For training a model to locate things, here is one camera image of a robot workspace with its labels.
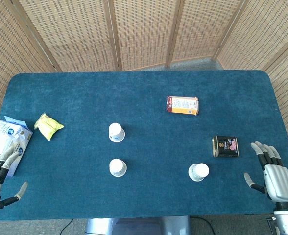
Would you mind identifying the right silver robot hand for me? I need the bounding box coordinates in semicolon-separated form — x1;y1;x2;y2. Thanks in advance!
243;141;288;204

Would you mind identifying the white paper cup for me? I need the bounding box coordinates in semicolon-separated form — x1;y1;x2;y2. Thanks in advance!
188;163;210;182
109;158;127;177
108;122;126;143

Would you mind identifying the grey robot base column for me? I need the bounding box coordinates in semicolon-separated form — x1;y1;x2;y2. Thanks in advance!
84;216;192;235

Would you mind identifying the white tissue pack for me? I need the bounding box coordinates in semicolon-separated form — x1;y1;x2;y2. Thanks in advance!
0;116;34;178

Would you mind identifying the black luncheon meat can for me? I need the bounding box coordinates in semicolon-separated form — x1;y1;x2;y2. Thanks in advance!
212;135;240;158

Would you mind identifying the yellow snack packet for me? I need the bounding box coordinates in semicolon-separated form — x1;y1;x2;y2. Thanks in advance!
34;112;65;141

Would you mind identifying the orange brown biscuit packet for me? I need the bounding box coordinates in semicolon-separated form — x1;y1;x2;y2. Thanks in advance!
165;95;200;116

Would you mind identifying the blue table cloth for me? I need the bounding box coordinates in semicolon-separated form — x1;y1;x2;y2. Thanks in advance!
0;70;288;223

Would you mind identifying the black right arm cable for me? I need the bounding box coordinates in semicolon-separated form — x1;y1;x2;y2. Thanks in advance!
266;215;276;235

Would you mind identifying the black floor cable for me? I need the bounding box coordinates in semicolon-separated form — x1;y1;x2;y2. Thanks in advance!
60;218;74;235
190;216;217;235

